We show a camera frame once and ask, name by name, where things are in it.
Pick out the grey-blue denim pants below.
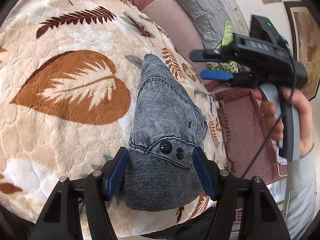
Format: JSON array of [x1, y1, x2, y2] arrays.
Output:
[[124, 54, 207, 212]]

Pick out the grey sleeve right forearm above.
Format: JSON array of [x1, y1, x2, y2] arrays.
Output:
[[283, 150, 316, 239]]

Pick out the person's right hand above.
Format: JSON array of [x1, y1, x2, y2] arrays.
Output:
[[252, 89, 313, 157]]

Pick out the green patterned cloth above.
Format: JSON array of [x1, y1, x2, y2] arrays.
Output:
[[207, 20, 242, 74]]

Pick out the maroon woven sofa cover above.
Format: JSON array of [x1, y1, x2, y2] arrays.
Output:
[[215, 88, 287, 185]]

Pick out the grey quilted bedcover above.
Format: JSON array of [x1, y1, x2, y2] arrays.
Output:
[[177, 0, 249, 49]]

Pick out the cream leaf-pattern fleece blanket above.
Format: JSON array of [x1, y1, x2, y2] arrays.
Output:
[[1, 0, 226, 222]]

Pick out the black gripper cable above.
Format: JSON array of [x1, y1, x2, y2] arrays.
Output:
[[241, 38, 298, 179]]

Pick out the framed wall picture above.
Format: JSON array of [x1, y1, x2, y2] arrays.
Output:
[[284, 1, 320, 101]]

